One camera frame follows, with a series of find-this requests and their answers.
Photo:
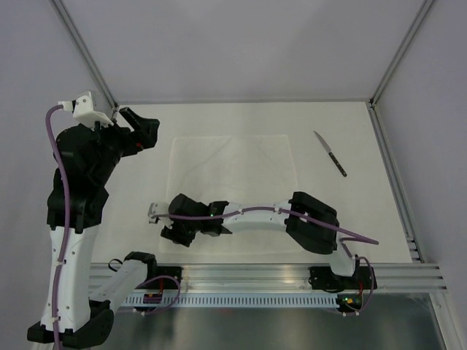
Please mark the left aluminium frame post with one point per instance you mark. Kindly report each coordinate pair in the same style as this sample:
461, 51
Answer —
78, 42

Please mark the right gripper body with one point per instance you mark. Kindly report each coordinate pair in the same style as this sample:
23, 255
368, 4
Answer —
181, 231

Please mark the aluminium frame post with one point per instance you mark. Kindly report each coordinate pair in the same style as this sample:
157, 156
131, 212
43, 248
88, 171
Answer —
407, 41
78, 42

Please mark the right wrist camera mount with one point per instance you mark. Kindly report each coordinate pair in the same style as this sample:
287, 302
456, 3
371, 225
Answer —
159, 212

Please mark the white slotted cable duct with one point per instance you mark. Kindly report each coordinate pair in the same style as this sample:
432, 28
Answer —
256, 300

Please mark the right aluminium frame post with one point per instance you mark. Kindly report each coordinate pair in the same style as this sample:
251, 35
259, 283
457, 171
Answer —
407, 41

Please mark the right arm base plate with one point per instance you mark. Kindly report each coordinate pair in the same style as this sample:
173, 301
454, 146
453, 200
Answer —
322, 278

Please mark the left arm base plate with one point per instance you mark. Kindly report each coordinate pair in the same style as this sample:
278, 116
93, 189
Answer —
164, 278

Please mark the black handled steak knife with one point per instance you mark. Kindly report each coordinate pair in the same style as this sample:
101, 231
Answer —
327, 148

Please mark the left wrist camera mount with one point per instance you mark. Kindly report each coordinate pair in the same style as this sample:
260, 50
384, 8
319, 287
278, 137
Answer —
89, 109

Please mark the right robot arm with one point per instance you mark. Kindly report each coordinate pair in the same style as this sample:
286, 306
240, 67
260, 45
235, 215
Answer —
310, 223

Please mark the front aluminium rail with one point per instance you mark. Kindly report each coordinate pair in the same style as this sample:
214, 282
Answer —
391, 278

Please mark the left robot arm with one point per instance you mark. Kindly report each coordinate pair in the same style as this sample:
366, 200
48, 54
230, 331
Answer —
86, 156

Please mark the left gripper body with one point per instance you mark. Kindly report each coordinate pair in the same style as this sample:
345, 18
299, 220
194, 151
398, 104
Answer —
114, 144

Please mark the white cloth napkin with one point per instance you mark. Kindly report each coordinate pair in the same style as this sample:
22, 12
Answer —
252, 170

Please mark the back aluminium frame rail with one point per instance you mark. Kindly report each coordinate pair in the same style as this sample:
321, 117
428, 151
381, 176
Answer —
241, 101

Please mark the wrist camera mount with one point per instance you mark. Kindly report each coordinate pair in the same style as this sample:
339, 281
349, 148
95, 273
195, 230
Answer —
89, 109
159, 212

